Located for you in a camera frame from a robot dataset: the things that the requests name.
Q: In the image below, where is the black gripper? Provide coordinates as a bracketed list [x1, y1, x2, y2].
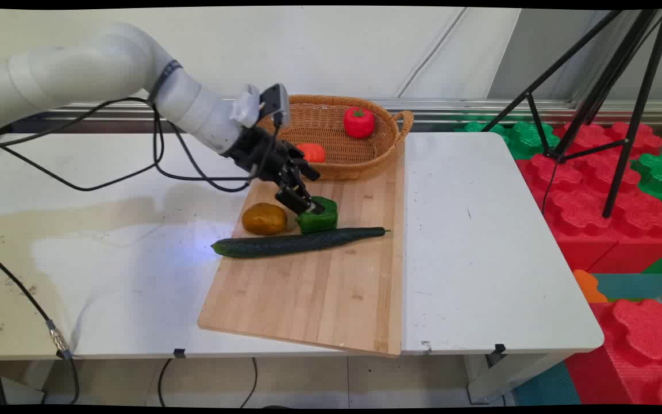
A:
[225, 125, 322, 215]

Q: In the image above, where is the red bell pepper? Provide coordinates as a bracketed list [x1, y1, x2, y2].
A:
[343, 106, 376, 139]

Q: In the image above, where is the wooden cutting board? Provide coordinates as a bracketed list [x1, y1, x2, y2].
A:
[197, 144, 406, 358]

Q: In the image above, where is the black cable under table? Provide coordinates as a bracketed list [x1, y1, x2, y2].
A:
[157, 357, 259, 408]

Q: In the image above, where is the green bell pepper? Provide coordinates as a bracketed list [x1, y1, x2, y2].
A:
[295, 196, 339, 235]

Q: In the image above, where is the large red foam block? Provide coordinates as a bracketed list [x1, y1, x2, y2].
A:
[515, 122, 662, 274]

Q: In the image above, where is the brown potato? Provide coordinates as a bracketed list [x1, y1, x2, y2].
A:
[242, 202, 288, 236]

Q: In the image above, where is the black cable with metal connector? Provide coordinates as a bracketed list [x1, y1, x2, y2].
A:
[0, 246, 82, 404]

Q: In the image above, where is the orange tomato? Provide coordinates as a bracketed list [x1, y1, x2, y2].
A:
[297, 143, 326, 164]

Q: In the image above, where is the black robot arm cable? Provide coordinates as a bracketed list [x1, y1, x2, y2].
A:
[0, 97, 251, 194]

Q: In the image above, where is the teal foam mat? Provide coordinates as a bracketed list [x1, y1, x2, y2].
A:
[592, 273, 662, 301]

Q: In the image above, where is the dark green cucumber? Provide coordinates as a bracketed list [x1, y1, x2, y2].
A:
[211, 227, 392, 259]

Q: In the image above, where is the black camera tripod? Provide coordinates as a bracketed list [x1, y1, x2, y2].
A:
[482, 9, 662, 219]

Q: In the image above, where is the orange foam piece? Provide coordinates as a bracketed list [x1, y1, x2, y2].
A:
[574, 270, 609, 304]

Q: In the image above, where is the thin black tripod cable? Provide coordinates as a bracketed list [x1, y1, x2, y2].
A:
[541, 154, 561, 217]

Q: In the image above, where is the metal wall rail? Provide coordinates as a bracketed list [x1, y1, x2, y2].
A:
[9, 97, 662, 126]

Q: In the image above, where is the woven wicker basket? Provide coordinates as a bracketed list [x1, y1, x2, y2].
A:
[256, 94, 414, 181]

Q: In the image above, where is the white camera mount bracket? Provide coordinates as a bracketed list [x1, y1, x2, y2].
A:
[230, 85, 263, 128]

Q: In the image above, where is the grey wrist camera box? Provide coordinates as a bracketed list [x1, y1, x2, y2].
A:
[259, 83, 291, 129]

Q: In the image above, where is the green foam block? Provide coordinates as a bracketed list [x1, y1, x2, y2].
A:
[630, 152, 662, 237]
[452, 120, 561, 160]

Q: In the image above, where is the white table leg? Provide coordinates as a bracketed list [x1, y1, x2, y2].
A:
[462, 351, 568, 404]

